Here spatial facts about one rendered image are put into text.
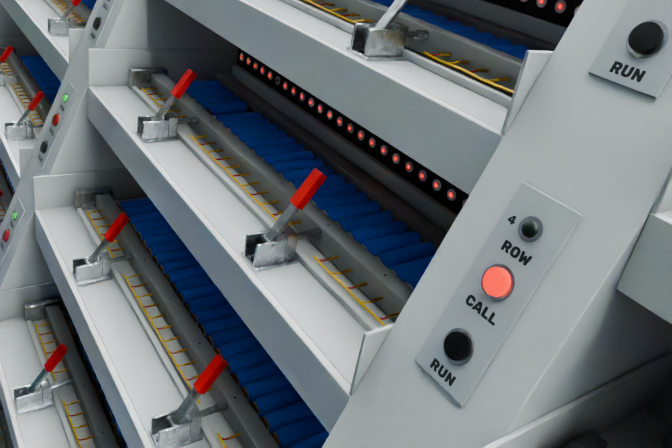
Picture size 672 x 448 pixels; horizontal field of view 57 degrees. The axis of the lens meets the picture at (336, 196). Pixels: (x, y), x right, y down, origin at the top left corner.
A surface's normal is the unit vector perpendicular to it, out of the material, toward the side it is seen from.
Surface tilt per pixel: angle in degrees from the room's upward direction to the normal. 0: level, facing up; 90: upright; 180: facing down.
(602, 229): 90
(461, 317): 90
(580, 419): 90
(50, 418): 22
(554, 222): 90
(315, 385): 112
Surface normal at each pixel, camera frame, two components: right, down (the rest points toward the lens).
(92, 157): 0.56, 0.45
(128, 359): 0.18, -0.88
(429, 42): -0.81, 0.11
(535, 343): -0.69, -0.22
